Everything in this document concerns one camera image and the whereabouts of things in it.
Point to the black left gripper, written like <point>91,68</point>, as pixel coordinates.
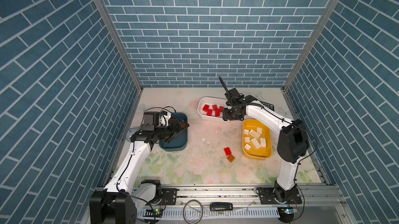
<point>172,134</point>

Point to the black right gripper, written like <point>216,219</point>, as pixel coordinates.
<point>225,116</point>

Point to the cream long lego brick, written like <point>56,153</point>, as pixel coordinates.
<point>254,134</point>

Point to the white square lego plate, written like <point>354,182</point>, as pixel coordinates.
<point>247,147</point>

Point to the white rounded lego brick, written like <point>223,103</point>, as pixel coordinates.
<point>263,142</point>

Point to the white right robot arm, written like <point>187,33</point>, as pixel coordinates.
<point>293,142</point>

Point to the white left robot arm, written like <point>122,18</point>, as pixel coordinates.
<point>118,202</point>

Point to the white plastic bin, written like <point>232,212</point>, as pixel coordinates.
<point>211,101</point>

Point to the dark teal plastic bin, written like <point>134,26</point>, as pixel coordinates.
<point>179,143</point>

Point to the black desk calculator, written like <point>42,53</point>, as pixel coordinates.
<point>267,105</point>

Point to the small round alarm clock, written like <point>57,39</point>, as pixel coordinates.
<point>130,133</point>

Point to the brown lego brick right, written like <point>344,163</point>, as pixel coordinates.
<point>230,158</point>

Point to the yellow plastic bin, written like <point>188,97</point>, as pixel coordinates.
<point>257,152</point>

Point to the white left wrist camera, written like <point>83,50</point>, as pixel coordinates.
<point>164,117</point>

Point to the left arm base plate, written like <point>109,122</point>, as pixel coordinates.
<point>169,196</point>

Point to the black remote on rail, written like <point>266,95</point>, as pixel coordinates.
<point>221,206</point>

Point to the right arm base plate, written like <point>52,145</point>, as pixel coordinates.
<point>268,195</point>

